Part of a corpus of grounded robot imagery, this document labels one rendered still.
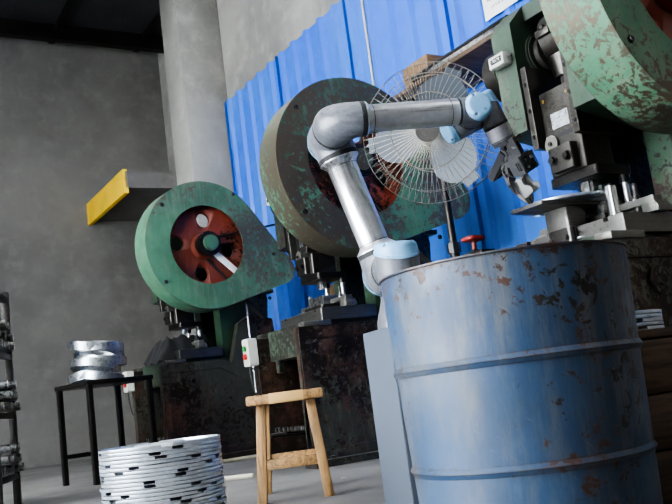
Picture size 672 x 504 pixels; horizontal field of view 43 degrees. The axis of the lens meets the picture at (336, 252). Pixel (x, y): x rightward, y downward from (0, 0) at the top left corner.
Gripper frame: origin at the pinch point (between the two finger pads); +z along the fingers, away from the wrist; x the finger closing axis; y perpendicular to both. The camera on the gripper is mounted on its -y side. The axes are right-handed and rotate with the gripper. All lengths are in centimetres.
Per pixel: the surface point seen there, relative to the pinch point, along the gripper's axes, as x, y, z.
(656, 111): 17.3, 39.9, -8.5
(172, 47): 229, -507, -207
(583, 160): 21.8, 7.6, -2.4
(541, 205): -1.8, 5.5, 2.1
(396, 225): 56, -128, 0
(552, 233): 4.7, -1.4, 12.7
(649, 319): -49, 60, 24
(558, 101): 31.0, 2.0, -21.5
